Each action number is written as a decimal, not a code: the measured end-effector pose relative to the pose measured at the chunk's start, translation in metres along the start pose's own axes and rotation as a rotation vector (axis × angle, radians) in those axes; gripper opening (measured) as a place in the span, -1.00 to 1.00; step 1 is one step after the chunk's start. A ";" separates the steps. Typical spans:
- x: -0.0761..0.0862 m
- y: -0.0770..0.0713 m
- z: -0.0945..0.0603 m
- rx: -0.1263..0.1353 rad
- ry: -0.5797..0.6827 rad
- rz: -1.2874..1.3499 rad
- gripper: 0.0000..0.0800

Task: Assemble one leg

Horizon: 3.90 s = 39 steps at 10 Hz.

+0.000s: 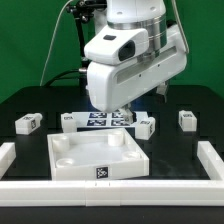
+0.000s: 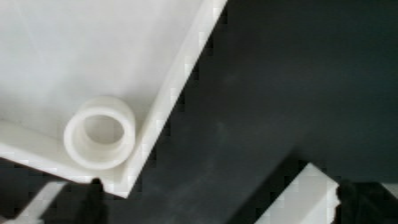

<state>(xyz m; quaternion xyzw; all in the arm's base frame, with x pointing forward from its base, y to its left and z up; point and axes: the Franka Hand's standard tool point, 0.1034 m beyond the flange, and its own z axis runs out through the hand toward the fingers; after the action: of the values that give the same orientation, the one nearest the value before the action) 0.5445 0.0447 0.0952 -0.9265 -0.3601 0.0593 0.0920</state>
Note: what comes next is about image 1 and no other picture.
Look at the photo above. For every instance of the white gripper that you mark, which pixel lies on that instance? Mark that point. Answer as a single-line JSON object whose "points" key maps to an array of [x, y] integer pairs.
{"points": [[112, 87]]}

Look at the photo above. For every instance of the white square table top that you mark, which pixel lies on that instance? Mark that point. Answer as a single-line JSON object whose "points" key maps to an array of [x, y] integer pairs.
{"points": [[96, 155]]}

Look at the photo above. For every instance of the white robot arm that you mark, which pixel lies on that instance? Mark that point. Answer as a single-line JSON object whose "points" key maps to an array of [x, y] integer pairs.
{"points": [[133, 53]]}

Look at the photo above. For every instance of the fiducial marker sheet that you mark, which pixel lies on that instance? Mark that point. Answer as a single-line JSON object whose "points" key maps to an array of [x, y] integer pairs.
{"points": [[100, 120]]}

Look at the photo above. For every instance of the white U-shaped fence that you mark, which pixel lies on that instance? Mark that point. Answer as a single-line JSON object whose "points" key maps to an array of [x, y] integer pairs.
{"points": [[208, 192]]}

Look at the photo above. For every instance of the black camera stand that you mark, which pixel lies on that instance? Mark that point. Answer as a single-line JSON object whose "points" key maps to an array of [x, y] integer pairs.
{"points": [[83, 12]]}

